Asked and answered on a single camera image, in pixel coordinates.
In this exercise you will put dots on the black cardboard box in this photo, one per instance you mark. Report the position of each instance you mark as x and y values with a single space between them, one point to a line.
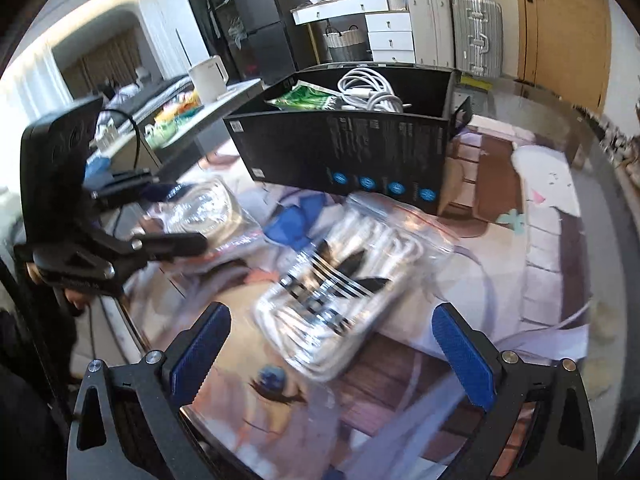
350 155

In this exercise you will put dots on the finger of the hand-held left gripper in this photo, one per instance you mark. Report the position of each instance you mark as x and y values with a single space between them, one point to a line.
175 247
167 191

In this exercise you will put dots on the colourful snack packets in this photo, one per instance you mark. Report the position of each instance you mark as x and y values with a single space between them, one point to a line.
172 117

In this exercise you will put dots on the white desk with drawers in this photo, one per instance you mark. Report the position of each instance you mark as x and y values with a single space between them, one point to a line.
387 32

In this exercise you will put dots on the dark glass cabinet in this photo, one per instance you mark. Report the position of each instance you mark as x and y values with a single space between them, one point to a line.
210 15

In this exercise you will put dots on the woven storage basket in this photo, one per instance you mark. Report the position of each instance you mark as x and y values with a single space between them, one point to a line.
347 45

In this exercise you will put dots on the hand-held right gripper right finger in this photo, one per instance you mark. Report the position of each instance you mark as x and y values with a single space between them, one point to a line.
462 355

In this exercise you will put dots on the silver suitcase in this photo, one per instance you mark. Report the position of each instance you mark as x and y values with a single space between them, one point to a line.
477 37

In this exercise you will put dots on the white suitcase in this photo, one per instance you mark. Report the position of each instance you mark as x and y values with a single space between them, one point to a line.
430 27

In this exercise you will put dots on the white electric kettle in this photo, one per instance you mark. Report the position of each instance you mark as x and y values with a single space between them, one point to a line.
207 80

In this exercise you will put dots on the grey side table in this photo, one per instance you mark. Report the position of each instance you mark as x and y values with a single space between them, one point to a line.
200 110

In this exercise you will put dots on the person's left hand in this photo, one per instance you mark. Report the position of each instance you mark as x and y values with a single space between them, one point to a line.
75 302

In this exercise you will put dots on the brown curtain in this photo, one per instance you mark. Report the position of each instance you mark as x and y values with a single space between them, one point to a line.
100 55

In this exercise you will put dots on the clear bag with black logo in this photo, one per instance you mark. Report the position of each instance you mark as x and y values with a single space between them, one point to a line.
345 280

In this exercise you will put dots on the black fridge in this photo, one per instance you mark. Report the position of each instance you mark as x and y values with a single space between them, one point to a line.
272 20

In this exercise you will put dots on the wooden door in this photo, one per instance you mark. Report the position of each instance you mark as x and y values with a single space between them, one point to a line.
560 30

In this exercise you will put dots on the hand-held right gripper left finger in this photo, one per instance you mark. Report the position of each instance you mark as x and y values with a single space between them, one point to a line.
200 355

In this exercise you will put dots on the green snack packet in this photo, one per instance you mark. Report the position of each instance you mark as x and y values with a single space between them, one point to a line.
305 96

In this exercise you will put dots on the dark bed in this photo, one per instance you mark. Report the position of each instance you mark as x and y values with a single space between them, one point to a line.
150 92

